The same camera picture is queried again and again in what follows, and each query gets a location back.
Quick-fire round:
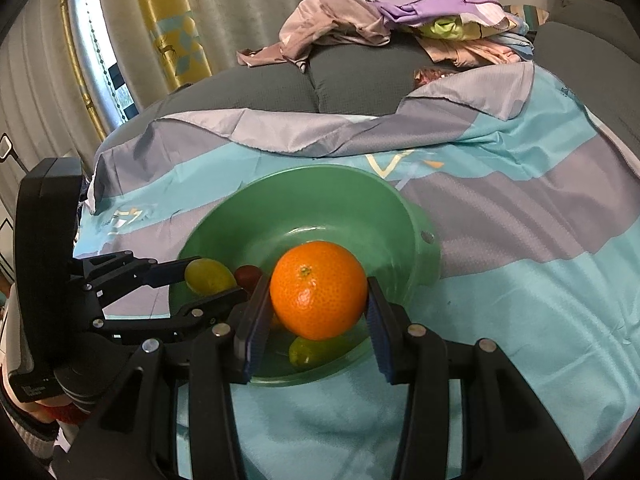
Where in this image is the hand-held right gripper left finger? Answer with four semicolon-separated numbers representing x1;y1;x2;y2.
50;274;273;480

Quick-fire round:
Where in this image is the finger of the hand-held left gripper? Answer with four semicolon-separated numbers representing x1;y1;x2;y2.
91;287;249;345
69;250;203;307

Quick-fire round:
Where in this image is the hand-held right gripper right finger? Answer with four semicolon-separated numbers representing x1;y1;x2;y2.
366;276;583;480

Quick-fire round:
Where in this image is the yellow-green tomato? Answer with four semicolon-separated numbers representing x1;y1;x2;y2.
184;258;238;296

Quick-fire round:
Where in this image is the green lime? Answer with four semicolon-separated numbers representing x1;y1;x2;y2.
288;335;352;369

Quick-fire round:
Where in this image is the orange tangerine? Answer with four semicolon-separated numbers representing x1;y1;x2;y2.
269;240;368;342

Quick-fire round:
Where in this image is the green plastic bowl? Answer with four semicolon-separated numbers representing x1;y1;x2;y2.
176;164;442;387

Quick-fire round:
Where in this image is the person's left forearm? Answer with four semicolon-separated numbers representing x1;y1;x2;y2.
0;387;58;463

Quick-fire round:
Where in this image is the red cherry tomato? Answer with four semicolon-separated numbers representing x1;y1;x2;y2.
233;265;264;292

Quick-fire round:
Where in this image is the blue and grey striped blanket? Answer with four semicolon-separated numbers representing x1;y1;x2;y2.
72;62;640;480

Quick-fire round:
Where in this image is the grey pleated curtain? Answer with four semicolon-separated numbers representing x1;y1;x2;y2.
0;0;103;216

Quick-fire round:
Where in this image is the window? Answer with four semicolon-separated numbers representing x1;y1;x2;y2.
59;0;142;135

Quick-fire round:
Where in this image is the yellow patterned curtain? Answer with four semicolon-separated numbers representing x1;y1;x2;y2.
131;0;214;87

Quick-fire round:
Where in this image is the grey sofa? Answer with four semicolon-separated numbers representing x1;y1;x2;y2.
95;0;640;183

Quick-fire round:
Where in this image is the red patterned cloth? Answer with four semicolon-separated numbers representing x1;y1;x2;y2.
412;66;449;87

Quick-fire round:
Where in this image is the pink satin garment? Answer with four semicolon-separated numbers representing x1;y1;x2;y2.
237;0;394;74

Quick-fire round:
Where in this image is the peach printed cloth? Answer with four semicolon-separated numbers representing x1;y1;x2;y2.
419;10;537;67

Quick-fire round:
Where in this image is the yellow-green cloth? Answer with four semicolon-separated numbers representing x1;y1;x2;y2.
420;17;467;41

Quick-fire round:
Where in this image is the purple cloth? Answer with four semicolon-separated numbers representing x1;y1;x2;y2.
369;0;507;29

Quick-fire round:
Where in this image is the striped pillow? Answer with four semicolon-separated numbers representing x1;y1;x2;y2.
502;3;551;29

